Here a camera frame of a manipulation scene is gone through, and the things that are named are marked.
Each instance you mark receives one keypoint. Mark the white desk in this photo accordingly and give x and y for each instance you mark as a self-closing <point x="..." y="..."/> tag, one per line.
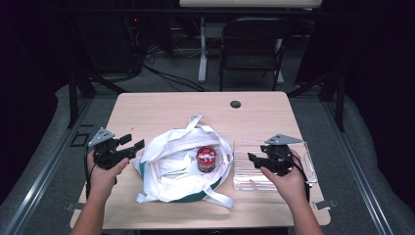
<point x="249" y="3"/>

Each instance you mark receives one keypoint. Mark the metal table bracket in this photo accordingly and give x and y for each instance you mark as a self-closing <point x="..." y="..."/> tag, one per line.
<point x="324" y="204"/>
<point x="75" y="206"/>

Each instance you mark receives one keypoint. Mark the black tape square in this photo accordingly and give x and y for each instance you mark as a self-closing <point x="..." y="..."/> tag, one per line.
<point x="80" y="139"/>

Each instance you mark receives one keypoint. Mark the red can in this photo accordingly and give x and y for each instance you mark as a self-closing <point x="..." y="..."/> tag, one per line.
<point x="206" y="159"/>

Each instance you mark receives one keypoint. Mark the white and green tote bag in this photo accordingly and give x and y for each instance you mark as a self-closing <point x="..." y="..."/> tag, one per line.
<point x="176" y="166"/>

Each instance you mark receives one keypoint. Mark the aluminium floor rail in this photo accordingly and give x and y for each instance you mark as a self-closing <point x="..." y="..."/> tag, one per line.
<point x="42" y="176"/>
<point x="357" y="169"/>

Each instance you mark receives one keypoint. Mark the black folding chair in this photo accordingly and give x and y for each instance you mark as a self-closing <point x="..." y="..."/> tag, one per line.
<point x="253" y="52"/>

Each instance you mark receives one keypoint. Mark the person's right hand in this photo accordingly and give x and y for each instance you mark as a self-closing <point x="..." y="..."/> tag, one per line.
<point x="288" y="186"/>

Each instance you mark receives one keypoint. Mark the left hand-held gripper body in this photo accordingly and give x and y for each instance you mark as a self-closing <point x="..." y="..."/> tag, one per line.
<point x="106" y="150"/>

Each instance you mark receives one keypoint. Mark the clear plastic tray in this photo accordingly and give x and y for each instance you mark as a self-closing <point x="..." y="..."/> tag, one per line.
<point x="246" y="176"/>

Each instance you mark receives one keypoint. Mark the person's left hand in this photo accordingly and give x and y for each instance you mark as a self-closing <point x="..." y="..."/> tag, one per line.
<point x="103" y="179"/>

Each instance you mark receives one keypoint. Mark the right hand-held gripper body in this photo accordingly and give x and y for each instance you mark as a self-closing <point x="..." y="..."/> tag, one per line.
<point x="277" y="156"/>

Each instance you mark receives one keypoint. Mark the black frame stand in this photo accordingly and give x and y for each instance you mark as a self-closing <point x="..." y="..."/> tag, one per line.
<point x="76" y="91"/>
<point x="336" y="94"/>

